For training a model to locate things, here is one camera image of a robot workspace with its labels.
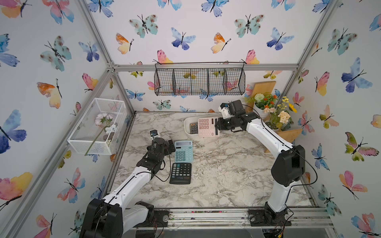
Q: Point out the white plastic storage box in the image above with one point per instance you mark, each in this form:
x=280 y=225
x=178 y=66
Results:
x=191 y=120

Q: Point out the white mesh wall box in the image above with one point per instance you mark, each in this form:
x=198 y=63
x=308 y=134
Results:
x=98 y=129

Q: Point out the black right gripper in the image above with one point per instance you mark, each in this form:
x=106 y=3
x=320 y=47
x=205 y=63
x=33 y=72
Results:
x=221 y=126

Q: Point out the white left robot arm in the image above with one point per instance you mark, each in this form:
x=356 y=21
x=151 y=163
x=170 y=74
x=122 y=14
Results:
x=109 y=217

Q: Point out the metal base rail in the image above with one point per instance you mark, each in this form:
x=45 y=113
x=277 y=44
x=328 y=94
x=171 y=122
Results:
x=241 y=218

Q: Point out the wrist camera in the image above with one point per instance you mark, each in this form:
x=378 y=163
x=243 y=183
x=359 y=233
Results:
x=154 y=133
x=224 y=110

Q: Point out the white pot yellow flowers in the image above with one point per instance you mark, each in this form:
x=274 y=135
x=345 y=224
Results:
x=280 y=115

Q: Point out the black calculator with grey keys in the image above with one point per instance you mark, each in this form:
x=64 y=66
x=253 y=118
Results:
x=194 y=128

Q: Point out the pink calculator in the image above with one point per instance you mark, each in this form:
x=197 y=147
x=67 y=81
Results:
x=207 y=127

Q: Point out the white pot orange flowers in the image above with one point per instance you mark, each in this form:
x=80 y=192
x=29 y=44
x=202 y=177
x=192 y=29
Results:
x=264 y=104

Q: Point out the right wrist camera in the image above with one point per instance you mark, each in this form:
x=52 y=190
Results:
x=224 y=110

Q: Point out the wooden corner shelf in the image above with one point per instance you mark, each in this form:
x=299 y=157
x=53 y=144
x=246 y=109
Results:
x=267 y=87

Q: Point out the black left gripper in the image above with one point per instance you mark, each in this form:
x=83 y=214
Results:
x=166 y=147

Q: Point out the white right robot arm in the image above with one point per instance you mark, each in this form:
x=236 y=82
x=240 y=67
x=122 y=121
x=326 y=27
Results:
x=289 y=163

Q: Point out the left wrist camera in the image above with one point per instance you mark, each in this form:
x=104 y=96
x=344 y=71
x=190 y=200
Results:
x=154 y=133

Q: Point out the light blue calculator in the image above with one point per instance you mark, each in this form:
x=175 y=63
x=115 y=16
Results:
x=184 y=151

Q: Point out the black wire wall basket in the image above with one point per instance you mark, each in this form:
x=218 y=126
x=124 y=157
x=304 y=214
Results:
x=199 y=79

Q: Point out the artificial pink white flower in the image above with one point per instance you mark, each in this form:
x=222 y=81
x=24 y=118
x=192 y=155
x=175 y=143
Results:
x=105 y=122

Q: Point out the black calculator dark keys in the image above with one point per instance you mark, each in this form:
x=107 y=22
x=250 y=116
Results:
x=180 y=173

